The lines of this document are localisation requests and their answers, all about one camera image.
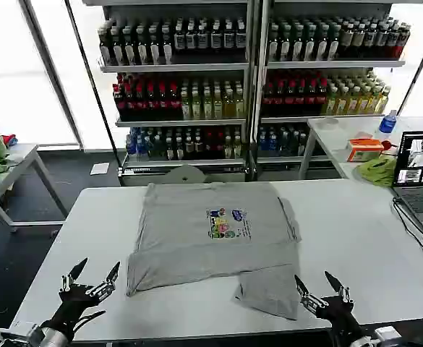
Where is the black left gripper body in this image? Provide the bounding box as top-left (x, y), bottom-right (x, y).
top-left (49, 283), bottom-right (97, 333)

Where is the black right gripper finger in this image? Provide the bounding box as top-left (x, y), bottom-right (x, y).
top-left (294, 274), bottom-right (329, 316)
top-left (324, 270), bottom-right (354, 304)

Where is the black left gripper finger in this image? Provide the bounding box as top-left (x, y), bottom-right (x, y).
top-left (86, 262), bottom-right (121, 301)
top-left (59, 257), bottom-right (89, 292)

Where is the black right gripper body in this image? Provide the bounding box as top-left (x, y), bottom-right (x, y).
top-left (316, 295), bottom-right (365, 339)

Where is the grey printed t-shirt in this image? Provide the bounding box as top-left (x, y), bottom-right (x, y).
top-left (125, 181), bottom-right (303, 322)

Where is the white paper sheet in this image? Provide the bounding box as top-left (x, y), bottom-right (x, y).
top-left (89, 162), bottom-right (111, 176)

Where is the white side table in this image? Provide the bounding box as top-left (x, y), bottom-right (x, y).
top-left (298, 115), bottom-right (423, 181)
top-left (0, 143), bottom-right (69, 234)

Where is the grey open laptop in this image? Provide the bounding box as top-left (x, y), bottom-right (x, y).
top-left (391, 129), bottom-right (423, 240)

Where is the grey round disc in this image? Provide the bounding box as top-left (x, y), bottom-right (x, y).
top-left (161, 163), bottom-right (208, 186)

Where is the orange cardboard box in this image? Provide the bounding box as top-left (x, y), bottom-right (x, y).
top-left (346, 137), bottom-right (385, 163)

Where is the clear tape roll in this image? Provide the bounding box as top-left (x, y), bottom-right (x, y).
top-left (320, 116), bottom-right (340, 131)

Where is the blue plastic bottle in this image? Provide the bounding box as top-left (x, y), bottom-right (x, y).
top-left (378, 109), bottom-right (398, 134)

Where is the black slanted metal pole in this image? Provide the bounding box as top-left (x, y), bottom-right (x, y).
top-left (396, 21), bottom-right (423, 117)
top-left (64, 0), bottom-right (122, 186)

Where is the metal shelf with bottles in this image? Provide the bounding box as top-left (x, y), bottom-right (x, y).
top-left (254, 0), bottom-right (411, 175)
top-left (82, 0), bottom-right (260, 186)

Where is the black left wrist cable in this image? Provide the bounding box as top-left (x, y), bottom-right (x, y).
top-left (70, 309), bottom-right (107, 333)

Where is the black laptop cable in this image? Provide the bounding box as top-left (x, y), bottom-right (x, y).
top-left (392, 197), bottom-right (423, 271)

